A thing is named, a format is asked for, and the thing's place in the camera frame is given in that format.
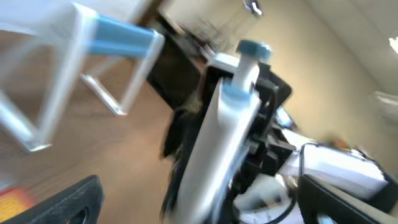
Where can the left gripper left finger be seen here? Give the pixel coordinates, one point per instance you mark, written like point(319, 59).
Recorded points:
point(71, 202)

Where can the white and blue stand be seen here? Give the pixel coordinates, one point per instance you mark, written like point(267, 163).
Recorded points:
point(124, 39)

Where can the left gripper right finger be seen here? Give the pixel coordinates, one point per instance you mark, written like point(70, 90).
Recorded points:
point(335, 205)

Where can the red and yellow tip box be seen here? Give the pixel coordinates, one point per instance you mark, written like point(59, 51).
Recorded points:
point(11, 205)

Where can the white pipette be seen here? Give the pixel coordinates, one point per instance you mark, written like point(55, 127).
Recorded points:
point(217, 149)

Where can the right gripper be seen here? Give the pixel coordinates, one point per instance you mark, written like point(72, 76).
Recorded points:
point(267, 152)

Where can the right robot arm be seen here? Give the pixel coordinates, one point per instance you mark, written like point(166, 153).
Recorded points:
point(335, 171)

